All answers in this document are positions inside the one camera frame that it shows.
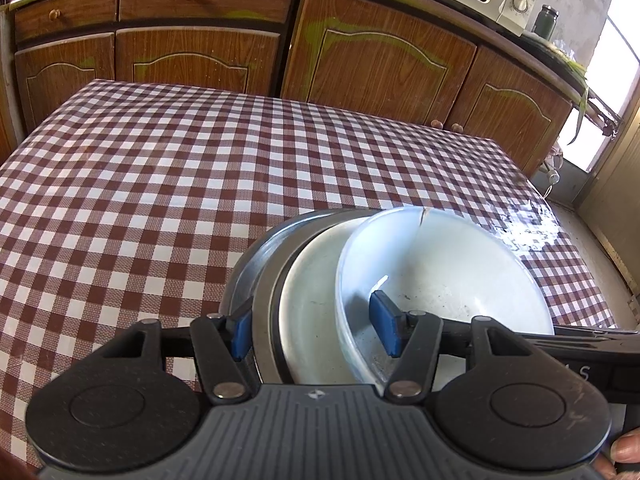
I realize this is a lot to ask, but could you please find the deep steel bowl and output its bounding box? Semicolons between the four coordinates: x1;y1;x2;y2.
253;208;376;384

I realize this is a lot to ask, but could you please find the blue patterned small bowl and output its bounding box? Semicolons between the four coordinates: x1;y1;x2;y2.
335;206;554;388

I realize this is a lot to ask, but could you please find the white ceramic bowl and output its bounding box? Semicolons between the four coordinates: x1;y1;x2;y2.
278;218;364;385

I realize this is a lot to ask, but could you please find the medium steel plate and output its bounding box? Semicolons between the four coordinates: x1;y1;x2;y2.
219;208;370;315

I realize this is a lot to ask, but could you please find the person's right hand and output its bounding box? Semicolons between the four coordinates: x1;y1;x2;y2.
593;428;640;480

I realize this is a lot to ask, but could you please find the red white checkered tablecloth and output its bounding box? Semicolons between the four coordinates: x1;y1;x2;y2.
1;80;614;466

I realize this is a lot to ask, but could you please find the green leek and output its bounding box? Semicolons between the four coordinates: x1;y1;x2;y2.
549;41;594;146

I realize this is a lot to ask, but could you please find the brown wooden cabinet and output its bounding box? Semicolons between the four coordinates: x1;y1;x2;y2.
1;0;620;176

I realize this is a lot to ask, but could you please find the dark green thermos bottle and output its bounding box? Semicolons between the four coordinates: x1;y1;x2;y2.
532;4;559;41

